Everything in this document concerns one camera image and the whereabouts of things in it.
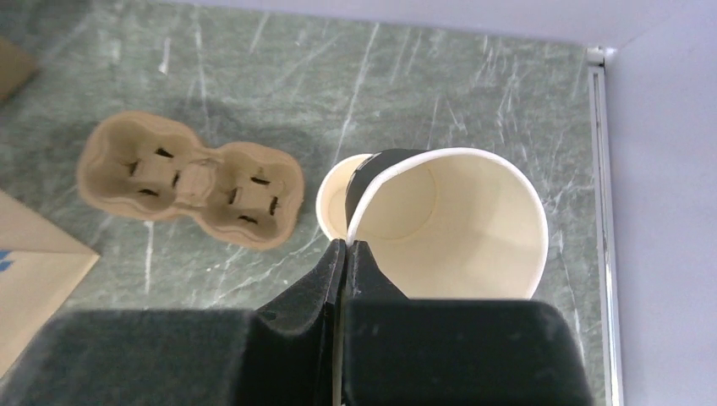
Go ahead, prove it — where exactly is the blue checkered paper bag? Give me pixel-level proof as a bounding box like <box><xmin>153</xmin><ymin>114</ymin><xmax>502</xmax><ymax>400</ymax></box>
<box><xmin>1</xmin><ymin>192</ymin><xmax>100</xmax><ymax>375</ymax></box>

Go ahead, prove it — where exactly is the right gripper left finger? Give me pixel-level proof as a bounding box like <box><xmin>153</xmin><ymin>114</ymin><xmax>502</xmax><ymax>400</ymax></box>
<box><xmin>1</xmin><ymin>239</ymin><xmax>347</xmax><ymax>405</ymax></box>

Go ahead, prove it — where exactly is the brown cardboard cup carrier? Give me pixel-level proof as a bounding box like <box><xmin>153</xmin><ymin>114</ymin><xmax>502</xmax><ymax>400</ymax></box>
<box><xmin>76</xmin><ymin>111</ymin><xmax>305</xmax><ymax>250</ymax></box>

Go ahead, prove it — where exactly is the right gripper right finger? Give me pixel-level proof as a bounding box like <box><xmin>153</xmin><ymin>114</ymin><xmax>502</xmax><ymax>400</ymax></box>
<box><xmin>342</xmin><ymin>241</ymin><xmax>594</xmax><ymax>405</ymax></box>

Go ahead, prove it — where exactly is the stack of paper cups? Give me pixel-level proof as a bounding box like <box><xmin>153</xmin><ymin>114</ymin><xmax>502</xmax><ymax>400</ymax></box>
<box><xmin>315</xmin><ymin>153</ymin><xmax>370</xmax><ymax>240</ymax></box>

